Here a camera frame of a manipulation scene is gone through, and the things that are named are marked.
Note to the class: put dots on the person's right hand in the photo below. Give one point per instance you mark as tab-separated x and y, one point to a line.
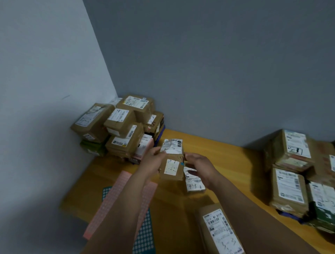
204	170

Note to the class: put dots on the person's left hand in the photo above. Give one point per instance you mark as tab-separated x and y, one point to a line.
151	163

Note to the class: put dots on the small cardboard parcel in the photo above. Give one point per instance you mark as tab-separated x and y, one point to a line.
195	183
116	101
119	120
288	191

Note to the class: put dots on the small tall box white labels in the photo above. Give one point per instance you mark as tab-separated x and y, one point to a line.
172	167

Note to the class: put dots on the box with black KARRIE band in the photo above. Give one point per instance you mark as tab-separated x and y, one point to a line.
154	124

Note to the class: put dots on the pink dot sticker sheet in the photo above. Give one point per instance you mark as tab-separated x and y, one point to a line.
110	201

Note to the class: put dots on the box marked 3-3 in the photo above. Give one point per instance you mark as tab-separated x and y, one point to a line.
219	230

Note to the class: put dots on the teal sticker sheet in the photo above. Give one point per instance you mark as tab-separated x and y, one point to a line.
145	235

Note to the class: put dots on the box marked 5-3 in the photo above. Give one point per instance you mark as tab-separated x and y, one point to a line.
89	123

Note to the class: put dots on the dark green box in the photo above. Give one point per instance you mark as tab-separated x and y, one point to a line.
324	206

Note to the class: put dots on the person's right forearm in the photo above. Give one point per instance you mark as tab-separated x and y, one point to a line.
261	222

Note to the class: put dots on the person's left forearm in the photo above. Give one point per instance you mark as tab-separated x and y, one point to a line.
117	219

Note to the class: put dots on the blue plastic grid pallet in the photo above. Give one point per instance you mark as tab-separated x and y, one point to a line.
290	216
160	134

